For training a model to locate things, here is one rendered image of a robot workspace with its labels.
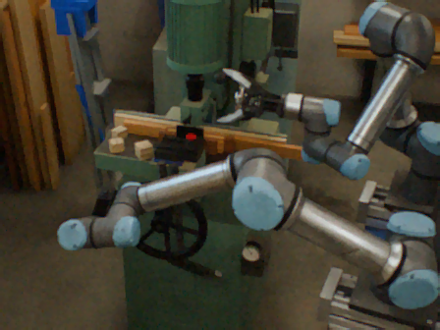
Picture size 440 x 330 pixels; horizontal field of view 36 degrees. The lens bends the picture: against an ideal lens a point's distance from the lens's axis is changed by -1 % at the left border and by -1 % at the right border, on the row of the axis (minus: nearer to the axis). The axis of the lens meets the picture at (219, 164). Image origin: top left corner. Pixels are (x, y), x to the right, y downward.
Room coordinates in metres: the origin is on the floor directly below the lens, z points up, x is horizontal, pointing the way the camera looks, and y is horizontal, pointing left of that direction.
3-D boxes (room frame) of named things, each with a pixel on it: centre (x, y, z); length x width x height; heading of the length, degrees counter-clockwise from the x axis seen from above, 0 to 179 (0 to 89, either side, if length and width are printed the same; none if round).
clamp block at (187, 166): (1.79, 0.13, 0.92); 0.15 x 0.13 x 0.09; 75
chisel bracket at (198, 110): (2.00, 0.08, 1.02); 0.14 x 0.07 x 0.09; 165
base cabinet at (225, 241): (2.09, 0.06, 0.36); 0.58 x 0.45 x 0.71; 165
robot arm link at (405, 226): (1.36, -0.49, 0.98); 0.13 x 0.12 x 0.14; 172
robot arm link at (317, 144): (1.68, -0.29, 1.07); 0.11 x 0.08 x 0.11; 37
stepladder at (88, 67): (2.70, 0.56, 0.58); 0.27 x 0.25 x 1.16; 81
